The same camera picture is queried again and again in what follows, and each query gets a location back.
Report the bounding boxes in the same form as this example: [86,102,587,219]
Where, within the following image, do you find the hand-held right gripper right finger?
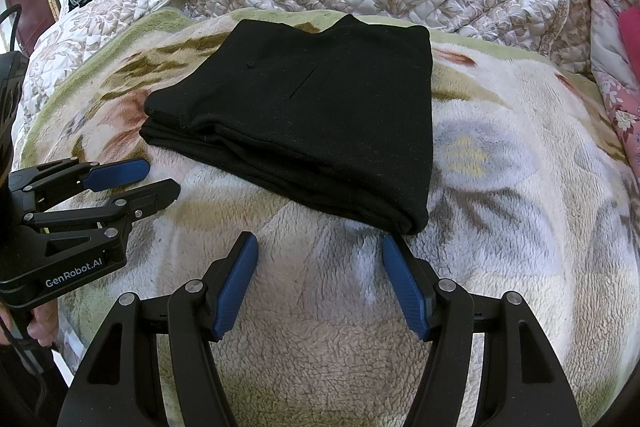
[382,234,583,427]

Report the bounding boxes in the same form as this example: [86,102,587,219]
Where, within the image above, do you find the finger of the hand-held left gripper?
[22,179,182,258]
[10,158,151,210]

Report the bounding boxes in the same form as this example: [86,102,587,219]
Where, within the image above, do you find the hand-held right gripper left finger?
[57,232,261,427]

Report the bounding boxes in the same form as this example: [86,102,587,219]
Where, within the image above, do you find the black pants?
[139,14,435,236]

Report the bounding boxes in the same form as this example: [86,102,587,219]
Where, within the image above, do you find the person's left hand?
[27,294,62,348]

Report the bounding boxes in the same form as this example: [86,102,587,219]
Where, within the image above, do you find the floral fleece blanket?
[15,7,640,427]

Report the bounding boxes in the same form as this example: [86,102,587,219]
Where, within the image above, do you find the dark red wooden panel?
[2,0,61,58]

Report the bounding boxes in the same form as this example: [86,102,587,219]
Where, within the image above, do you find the pink floral pillow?
[587,0,640,188]

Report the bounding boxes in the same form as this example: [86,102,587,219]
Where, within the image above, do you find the red cloth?
[617,4,640,75]

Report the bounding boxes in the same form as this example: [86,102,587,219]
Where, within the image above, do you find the black cable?
[0,304,56,413]
[0,4,23,55]

